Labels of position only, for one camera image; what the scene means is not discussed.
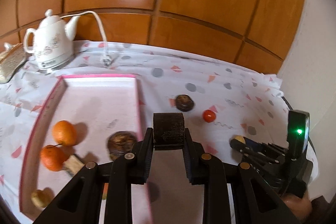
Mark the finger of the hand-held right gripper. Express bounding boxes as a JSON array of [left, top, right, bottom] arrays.
[[243, 137, 286, 159], [230, 139, 279, 165]]

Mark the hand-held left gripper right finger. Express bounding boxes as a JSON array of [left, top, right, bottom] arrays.
[[184, 127, 301, 224]]

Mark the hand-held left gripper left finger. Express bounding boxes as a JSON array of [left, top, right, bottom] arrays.
[[34, 127, 154, 224]]

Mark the dark round mushroom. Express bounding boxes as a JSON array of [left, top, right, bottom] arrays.
[[175, 94, 195, 112], [107, 131, 137, 161]]

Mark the pink shallow box tray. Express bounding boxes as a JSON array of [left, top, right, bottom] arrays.
[[19, 74, 155, 224]]

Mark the mandarin orange with stem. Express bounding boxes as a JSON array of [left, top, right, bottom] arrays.
[[40, 144, 69, 172]]

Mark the person's right hand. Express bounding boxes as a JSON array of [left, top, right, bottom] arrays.
[[282, 191, 313, 223]]

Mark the small red tomato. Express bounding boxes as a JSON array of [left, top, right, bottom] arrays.
[[202, 109, 216, 123]]

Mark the white patterned tablecloth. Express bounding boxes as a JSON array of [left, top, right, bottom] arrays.
[[0, 40, 319, 224]]

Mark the silver kettle base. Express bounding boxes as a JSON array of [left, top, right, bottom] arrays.
[[37, 57, 74, 74]]

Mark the white floral ceramic kettle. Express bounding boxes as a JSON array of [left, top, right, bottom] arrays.
[[23, 9, 80, 69]]

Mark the white power cord with plug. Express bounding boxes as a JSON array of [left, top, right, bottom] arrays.
[[62, 11, 113, 67]]

